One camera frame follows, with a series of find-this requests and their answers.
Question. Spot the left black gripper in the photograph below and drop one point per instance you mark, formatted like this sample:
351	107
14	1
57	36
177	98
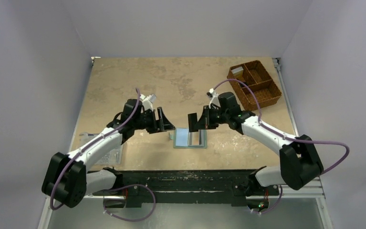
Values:
167	126

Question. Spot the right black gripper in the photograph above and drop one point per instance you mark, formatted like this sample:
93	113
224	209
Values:
206	117

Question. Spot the beige credit card grey stripe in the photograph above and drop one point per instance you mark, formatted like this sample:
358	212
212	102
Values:
196	139

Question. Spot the green card holder wallet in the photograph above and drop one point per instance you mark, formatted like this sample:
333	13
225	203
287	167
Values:
182	138

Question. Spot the brown woven divided basket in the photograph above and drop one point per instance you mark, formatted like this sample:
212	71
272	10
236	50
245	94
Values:
256	87

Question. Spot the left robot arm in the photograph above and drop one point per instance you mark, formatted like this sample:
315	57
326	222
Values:
68	178

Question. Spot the clear plastic bag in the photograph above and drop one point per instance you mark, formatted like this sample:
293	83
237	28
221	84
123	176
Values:
112	158

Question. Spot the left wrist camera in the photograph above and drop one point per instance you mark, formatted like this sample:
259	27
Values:
147	101

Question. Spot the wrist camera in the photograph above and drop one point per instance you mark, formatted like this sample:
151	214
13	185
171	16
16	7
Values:
147	101
212	93

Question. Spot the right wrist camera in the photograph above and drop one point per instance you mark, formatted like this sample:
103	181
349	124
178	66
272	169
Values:
212	93

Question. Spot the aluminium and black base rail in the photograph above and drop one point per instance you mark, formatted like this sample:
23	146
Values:
226	186

